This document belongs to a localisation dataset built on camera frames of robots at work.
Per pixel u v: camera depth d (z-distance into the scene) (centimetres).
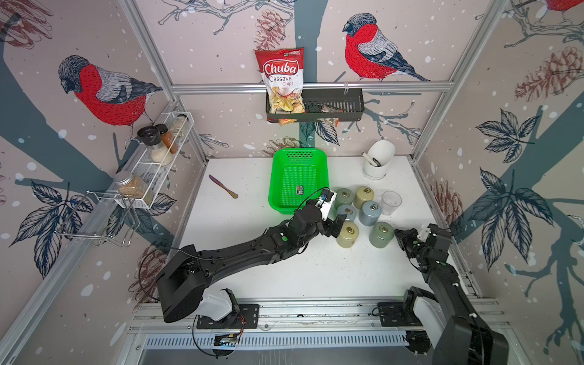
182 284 41
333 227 66
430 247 67
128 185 59
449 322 43
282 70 81
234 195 107
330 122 90
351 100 95
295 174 114
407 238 76
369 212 90
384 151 110
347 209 90
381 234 84
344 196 95
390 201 101
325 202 63
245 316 73
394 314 73
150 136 68
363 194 96
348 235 83
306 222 55
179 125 84
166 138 75
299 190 107
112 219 66
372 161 107
